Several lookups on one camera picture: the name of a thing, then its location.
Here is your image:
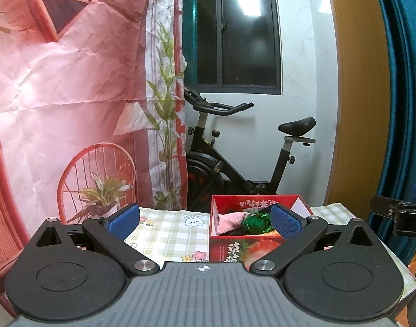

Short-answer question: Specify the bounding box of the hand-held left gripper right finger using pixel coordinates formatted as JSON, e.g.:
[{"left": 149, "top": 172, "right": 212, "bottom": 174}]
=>
[{"left": 249, "top": 203, "right": 377, "bottom": 277}]

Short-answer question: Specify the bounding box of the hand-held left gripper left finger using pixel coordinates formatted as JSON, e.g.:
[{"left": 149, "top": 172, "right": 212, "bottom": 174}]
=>
[{"left": 34, "top": 203, "right": 160, "bottom": 277}]

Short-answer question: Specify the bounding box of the pale pink towel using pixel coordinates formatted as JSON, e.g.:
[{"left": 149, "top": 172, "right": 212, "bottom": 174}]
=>
[{"left": 213, "top": 211, "right": 249, "bottom": 235}]

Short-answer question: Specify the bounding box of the red cardboard box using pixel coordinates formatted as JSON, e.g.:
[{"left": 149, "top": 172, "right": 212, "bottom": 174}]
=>
[{"left": 209, "top": 194, "right": 311, "bottom": 264}]

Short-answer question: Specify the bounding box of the checked rabbit print tablecloth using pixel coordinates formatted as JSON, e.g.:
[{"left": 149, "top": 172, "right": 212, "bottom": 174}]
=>
[{"left": 124, "top": 202, "right": 416, "bottom": 304}]

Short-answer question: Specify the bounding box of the teal curtain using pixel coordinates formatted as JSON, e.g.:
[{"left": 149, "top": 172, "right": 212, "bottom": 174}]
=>
[{"left": 369, "top": 0, "right": 416, "bottom": 266}]

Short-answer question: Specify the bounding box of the black exercise bike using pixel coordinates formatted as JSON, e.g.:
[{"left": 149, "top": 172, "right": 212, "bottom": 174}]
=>
[{"left": 183, "top": 87, "right": 317, "bottom": 212}]

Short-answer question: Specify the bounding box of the wooden door panel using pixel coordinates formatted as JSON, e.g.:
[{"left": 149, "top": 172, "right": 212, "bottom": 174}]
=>
[{"left": 322, "top": 0, "right": 392, "bottom": 208}]

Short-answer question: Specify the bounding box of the pink printed backdrop cloth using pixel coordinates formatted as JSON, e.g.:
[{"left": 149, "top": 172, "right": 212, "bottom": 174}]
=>
[{"left": 0, "top": 0, "right": 190, "bottom": 314}]

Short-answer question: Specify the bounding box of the dark window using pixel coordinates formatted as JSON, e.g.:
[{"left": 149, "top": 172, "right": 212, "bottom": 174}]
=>
[{"left": 181, "top": 0, "right": 283, "bottom": 96}]

